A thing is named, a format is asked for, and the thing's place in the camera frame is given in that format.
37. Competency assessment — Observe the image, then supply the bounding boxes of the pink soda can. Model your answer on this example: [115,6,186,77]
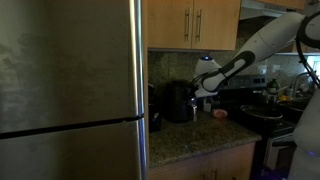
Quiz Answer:
[212,109,228,118]

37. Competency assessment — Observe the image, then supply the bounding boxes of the dark glass bottle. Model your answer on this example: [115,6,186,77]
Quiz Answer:
[267,79,280,94]

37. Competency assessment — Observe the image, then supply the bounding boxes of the stainless steel refrigerator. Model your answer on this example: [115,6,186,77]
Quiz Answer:
[0,0,147,180]

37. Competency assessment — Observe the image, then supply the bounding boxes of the range hood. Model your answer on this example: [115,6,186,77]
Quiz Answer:
[240,0,306,20]

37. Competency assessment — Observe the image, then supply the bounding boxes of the wooden cabinet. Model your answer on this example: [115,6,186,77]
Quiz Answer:
[147,0,241,50]
[149,143,255,180]

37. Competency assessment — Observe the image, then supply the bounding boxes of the black frying pan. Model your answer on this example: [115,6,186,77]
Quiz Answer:
[240,105,283,119]

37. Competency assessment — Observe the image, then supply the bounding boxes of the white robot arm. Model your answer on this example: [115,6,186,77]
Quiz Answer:
[192,12,320,180]

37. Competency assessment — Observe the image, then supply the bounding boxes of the wooden lower cabinet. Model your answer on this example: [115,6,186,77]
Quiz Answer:
[149,143,255,180]

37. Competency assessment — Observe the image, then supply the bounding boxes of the yellow object by sink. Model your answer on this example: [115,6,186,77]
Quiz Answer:
[278,95,288,101]

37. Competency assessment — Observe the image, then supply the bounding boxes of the kitchen faucet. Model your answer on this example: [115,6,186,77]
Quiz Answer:
[293,72,310,98]

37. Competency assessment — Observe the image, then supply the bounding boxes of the black stove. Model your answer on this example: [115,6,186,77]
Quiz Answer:
[216,75,296,180]

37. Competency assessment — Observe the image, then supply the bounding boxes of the wooden upper cabinet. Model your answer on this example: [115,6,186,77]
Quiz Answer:
[147,0,241,50]

